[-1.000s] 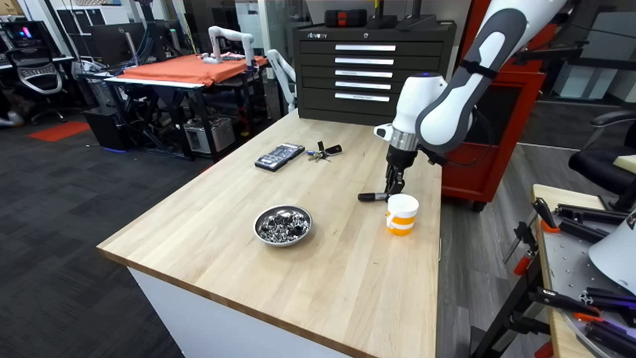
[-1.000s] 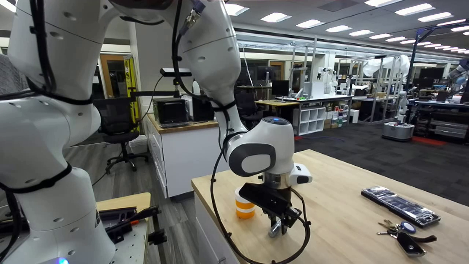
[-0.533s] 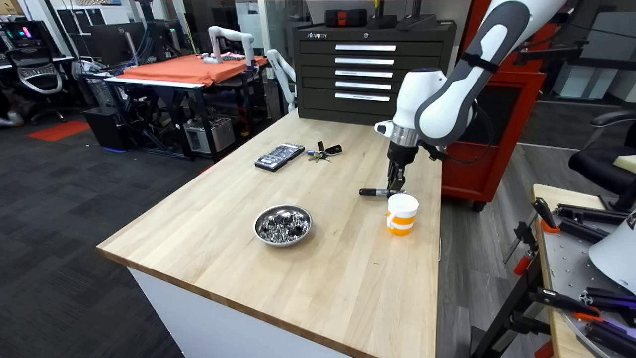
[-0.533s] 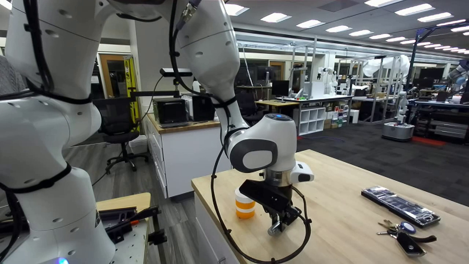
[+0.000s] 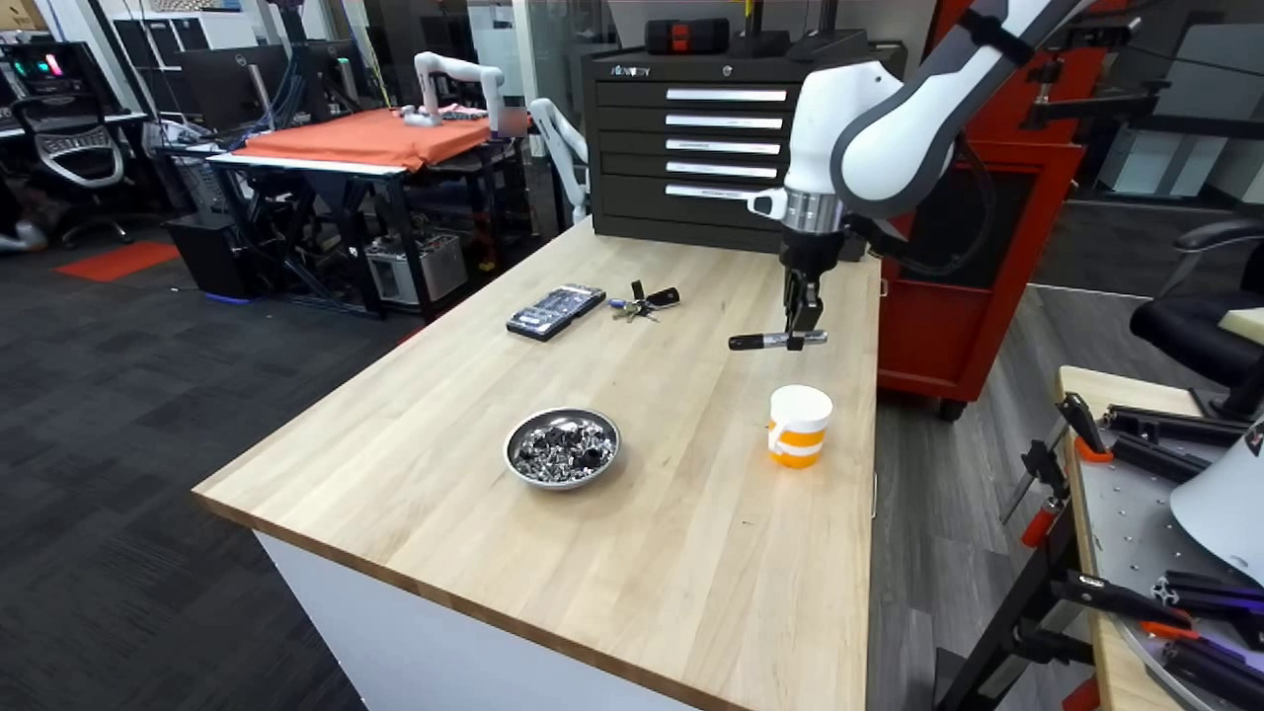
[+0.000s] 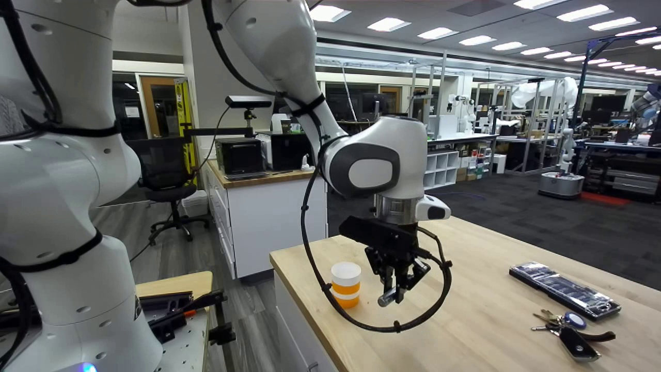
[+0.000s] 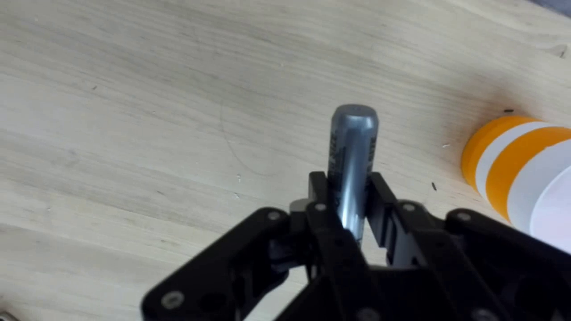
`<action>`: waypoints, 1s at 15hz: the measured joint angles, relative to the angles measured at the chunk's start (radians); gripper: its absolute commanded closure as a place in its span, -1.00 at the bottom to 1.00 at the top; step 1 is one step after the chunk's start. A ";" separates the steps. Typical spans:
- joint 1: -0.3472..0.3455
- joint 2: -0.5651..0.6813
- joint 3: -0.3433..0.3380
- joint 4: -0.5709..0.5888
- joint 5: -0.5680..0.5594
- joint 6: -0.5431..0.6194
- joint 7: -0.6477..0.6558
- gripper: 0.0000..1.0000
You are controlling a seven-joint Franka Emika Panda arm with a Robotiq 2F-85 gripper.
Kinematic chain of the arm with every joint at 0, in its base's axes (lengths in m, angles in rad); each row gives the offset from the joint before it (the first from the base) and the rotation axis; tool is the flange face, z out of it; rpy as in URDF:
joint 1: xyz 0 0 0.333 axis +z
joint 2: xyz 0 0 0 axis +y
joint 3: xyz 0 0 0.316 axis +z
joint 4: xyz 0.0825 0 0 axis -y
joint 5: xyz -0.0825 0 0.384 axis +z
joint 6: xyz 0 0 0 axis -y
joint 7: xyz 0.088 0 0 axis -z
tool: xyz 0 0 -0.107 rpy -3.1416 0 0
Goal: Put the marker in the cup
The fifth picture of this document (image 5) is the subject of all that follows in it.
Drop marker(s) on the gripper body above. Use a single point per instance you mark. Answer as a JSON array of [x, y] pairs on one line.
[[812, 252]]

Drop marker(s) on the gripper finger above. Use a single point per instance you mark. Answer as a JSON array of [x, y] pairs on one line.
[[790, 301], [812, 311]]

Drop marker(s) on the black marker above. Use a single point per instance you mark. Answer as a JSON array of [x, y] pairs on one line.
[[755, 343]]

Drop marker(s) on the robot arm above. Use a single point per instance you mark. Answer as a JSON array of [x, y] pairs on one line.
[[889, 128]]

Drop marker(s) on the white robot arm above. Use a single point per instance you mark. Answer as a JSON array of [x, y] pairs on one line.
[[563, 138], [454, 71]]

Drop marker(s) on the white and orange cup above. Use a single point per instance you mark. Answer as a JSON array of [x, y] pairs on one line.
[[798, 430]]

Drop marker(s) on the red tool cart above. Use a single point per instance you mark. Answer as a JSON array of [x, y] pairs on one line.
[[938, 326]]

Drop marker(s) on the bunch of keys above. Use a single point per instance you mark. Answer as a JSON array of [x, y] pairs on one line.
[[647, 301]]

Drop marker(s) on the drawer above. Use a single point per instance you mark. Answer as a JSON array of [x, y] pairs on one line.
[[632, 119], [632, 94], [637, 202], [632, 168], [632, 144]]

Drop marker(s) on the black tool chest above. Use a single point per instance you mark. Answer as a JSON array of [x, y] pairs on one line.
[[632, 188]]

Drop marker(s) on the black bit set case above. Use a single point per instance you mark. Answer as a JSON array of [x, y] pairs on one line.
[[555, 311]]

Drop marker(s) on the black and red case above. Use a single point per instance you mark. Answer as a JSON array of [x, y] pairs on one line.
[[681, 37]]

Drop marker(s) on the heap of screws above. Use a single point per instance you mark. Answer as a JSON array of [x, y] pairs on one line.
[[563, 450]]

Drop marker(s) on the black and orange clamp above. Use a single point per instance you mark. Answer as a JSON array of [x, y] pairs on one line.
[[1076, 434], [1145, 604]]

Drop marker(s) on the metal bowl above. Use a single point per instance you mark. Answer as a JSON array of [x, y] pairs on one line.
[[515, 464]]

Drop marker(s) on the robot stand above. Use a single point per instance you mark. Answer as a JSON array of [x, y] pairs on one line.
[[1121, 513]]

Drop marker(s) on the grey box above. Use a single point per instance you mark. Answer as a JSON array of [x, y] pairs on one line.
[[420, 267]]

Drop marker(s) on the black office chair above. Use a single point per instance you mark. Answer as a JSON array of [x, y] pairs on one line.
[[1185, 331]]

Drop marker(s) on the table with orange cloth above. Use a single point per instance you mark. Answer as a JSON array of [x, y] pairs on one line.
[[365, 138]]

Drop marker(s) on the black computer tower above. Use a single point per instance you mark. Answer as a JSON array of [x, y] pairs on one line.
[[209, 255]]

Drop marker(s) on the row of monitors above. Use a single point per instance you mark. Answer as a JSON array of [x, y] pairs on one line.
[[232, 84]]

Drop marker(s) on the red floor mat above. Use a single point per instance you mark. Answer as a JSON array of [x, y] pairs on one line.
[[118, 261]]

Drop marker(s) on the mesh office chair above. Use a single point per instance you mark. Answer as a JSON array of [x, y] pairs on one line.
[[74, 153]]

